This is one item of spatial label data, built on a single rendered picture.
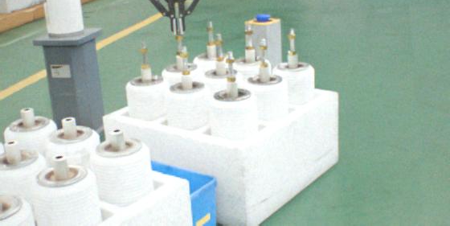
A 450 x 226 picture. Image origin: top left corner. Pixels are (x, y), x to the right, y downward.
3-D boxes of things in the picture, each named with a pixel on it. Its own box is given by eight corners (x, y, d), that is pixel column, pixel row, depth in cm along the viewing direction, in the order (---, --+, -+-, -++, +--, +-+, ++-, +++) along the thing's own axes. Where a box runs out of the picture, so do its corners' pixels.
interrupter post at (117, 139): (108, 151, 94) (105, 132, 93) (119, 145, 96) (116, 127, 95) (119, 154, 93) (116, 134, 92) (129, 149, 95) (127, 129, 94)
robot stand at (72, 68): (47, 141, 169) (31, 40, 160) (72, 123, 183) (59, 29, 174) (92, 143, 165) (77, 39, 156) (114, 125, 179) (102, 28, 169)
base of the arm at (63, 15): (45, 38, 162) (36, -24, 157) (62, 30, 170) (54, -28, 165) (74, 37, 159) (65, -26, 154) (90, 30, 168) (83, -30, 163)
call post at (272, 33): (249, 132, 166) (243, 23, 157) (263, 125, 172) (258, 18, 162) (271, 137, 162) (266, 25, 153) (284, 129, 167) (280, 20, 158)
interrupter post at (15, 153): (4, 163, 92) (0, 144, 91) (16, 158, 94) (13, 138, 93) (13, 166, 91) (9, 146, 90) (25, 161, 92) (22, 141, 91)
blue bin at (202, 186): (80, 218, 124) (71, 167, 121) (116, 197, 133) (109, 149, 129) (190, 259, 107) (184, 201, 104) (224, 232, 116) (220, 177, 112)
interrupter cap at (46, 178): (26, 182, 85) (25, 178, 85) (65, 163, 91) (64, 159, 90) (59, 194, 80) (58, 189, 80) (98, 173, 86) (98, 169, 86)
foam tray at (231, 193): (112, 188, 137) (101, 116, 132) (213, 134, 167) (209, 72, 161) (247, 233, 115) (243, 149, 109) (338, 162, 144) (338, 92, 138)
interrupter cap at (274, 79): (240, 84, 125) (240, 81, 125) (257, 75, 131) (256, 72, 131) (272, 88, 121) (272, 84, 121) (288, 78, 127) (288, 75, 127)
